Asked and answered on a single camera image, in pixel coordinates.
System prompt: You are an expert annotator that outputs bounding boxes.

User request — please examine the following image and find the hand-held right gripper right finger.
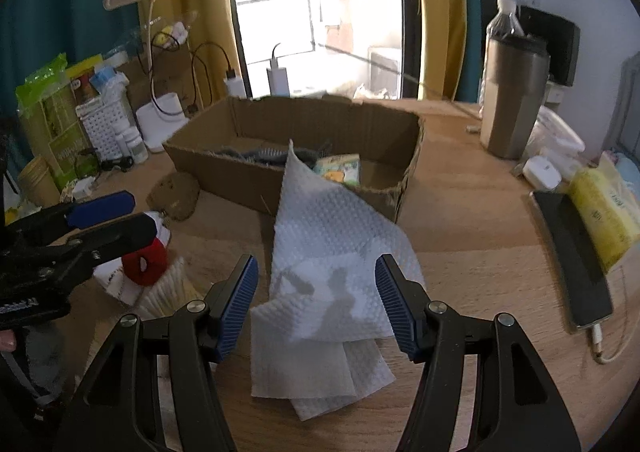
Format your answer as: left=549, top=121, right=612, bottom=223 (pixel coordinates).
left=375, top=253, right=583, bottom=452

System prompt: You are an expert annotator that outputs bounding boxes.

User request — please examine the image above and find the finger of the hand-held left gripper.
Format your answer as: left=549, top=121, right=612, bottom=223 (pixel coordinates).
left=10, top=191, right=136, bottom=245
left=45, top=212, right=159, bottom=283

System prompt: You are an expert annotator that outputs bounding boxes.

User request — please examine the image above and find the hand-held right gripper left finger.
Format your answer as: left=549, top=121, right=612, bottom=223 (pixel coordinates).
left=52, top=253, right=260, bottom=452

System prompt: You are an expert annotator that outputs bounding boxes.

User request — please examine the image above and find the brown loofah sponge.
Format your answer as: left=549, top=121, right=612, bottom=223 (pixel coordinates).
left=146, top=172, right=201, bottom=222

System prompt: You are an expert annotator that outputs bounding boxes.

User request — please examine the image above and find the pack of cotton swabs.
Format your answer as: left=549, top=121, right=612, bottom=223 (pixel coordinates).
left=135, top=257, right=206, bottom=320

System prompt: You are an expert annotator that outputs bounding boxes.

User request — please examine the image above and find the white paper towel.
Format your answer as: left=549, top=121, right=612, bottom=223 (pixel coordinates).
left=250, top=139, right=427, bottom=422

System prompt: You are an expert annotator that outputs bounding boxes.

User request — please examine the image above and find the brown cardboard box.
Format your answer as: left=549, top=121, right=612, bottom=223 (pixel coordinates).
left=162, top=95, right=426, bottom=224

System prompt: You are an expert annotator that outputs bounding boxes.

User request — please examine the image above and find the red round object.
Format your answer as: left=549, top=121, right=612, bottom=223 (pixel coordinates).
left=121, top=236, right=169, bottom=288

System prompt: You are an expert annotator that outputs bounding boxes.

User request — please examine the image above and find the tan ribbed cup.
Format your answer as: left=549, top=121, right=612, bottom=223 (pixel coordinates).
left=17, top=155, right=61, bottom=208

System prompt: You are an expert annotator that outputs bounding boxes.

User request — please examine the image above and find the white pill bottle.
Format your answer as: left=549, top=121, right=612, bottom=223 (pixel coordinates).
left=116, top=125, right=136, bottom=158
left=129, top=132, right=150, bottom=164

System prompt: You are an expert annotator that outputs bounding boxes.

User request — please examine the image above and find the white perforated basket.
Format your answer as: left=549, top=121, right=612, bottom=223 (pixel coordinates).
left=75, top=96, right=138, bottom=163

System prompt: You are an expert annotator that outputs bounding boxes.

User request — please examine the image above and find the person's dark clothing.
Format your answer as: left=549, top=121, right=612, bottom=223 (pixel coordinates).
left=0, top=322, right=71, bottom=433

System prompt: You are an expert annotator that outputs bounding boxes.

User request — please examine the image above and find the green snack packet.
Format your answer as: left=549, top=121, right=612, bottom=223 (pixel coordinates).
left=15, top=52, right=93, bottom=193

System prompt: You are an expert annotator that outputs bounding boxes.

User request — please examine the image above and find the blue white packet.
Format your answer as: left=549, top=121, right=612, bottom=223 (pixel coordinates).
left=87, top=67, right=128, bottom=96

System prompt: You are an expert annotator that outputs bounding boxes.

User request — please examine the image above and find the brown carton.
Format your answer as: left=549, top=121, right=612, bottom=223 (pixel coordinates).
left=120, top=50, right=201, bottom=108

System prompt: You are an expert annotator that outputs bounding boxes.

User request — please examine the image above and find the small printed tissue packet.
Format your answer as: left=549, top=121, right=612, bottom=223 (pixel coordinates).
left=314, top=153, right=362, bottom=185

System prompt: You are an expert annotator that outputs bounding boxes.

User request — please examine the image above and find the black smartphone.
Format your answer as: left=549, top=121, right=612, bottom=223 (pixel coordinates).
left=530, top=191, right=615, bottom=334

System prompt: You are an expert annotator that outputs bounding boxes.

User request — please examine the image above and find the yellow duck toy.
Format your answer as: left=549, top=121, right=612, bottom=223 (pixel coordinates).
left=152, top=21, right=188, bottom=52

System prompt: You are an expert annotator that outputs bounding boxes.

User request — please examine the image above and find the white earbud case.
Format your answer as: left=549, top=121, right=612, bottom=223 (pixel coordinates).
left=521, top=155, right=563, bottom=191

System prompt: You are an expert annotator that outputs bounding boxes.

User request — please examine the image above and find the white charger plug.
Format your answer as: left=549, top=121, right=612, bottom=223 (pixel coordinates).
left=266, top=65, right=291, bottom=97

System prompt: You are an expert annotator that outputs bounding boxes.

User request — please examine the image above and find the crumpled cardboard scrap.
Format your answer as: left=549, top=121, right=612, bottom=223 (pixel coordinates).
left=352, top=82, right=391, bottom=100

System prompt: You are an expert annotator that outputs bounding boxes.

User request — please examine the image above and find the yellow tissue pack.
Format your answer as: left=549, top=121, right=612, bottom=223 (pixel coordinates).
left=567, top=167, right=640, bottom=275

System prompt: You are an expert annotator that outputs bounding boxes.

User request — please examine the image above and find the white plastic container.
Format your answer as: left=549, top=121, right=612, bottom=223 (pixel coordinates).
left=525, top=105, right=586, bottom=180

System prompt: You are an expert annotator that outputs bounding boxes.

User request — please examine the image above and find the white air cooler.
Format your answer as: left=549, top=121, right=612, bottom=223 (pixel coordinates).
left=368, top=46, right=402, bottom=98

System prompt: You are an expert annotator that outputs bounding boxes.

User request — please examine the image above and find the steel tumbler with black lid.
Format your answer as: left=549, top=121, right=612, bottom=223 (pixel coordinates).
left=480, top=35, right=551, bottom=160

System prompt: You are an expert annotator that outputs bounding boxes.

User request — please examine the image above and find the clear plastic water bottle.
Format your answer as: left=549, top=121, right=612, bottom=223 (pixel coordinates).
left=477, top=0, right=526, bottom=120

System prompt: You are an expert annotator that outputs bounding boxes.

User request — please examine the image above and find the black charging cable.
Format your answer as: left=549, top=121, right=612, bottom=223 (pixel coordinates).
left=150, top=42, right=236, bottom=118

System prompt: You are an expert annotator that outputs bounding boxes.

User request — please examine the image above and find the white phone cable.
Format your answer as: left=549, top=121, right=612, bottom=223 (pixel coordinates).
left=590, top=262, right=633, bottom=365

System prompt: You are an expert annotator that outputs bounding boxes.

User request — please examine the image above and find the black wall box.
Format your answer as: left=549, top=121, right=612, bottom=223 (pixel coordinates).
left=520, top=5, right=581, bottom=87

